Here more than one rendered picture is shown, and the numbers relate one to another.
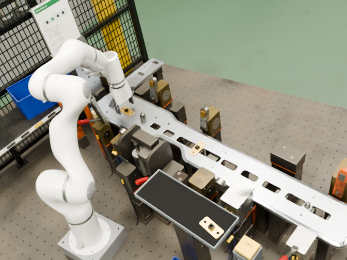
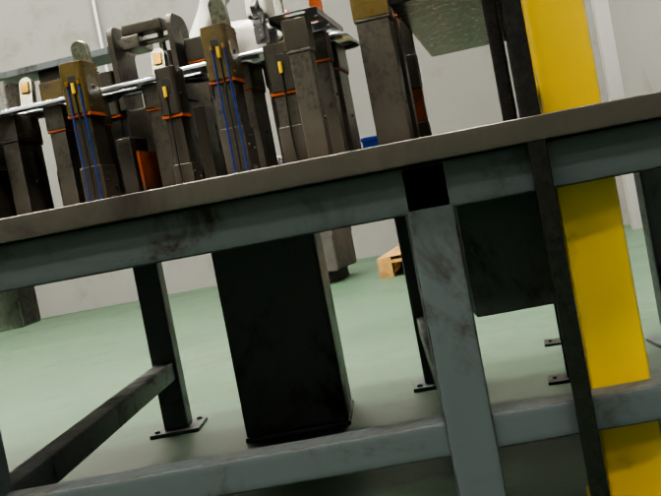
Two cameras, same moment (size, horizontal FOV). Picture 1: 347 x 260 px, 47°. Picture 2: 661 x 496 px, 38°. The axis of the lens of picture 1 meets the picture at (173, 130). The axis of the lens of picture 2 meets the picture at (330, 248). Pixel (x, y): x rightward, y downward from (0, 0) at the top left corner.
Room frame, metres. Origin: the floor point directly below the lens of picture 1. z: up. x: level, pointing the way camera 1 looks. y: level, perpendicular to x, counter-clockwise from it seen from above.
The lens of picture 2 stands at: (3.37, -1.15, 0.61)
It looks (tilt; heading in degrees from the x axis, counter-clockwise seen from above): 2 degrees down; 142
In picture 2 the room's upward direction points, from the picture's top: 11 degrees counter-clockwise
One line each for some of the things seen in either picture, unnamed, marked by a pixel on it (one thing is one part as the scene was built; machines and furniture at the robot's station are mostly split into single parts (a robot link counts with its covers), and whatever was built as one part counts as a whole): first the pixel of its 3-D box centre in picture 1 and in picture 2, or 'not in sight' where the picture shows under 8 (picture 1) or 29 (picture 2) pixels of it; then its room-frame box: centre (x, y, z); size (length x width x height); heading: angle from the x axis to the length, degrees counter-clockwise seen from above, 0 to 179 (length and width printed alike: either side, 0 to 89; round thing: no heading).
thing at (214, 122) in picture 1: (214, 136); (90, 140); (1.35, -0.19, 0.87); 0.12 x 0.07 x 0.35; 130
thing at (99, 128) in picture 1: (108, 149); not in sight; (1.43, 0.35, 0.87); 0.10 x 0.07 x 0.35; 130
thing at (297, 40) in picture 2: (159, 83); (309, 93); (1.90, 0.02, 0.84); 0.05 x 0.05 x 0.29; 40
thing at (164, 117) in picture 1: (202, 149); (83, 98); (1.17, -0.11, 1.00); 1.38 x 0.22 x 0.02; 40
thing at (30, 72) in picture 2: (184, 206); (59, 67); (0.79, 0.02, 1.16); 0.37 x 0.14 x 0.02; 40
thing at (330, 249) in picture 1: (328, 241); not in sight; (0.70, -0.49, 0.84); 0.12 x 0.05 x 0.29; 130
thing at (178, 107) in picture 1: (183, 125); (178, 133); (1.51, -0.06, 0.84); 0.10 x 0.05 x 0.29; 130
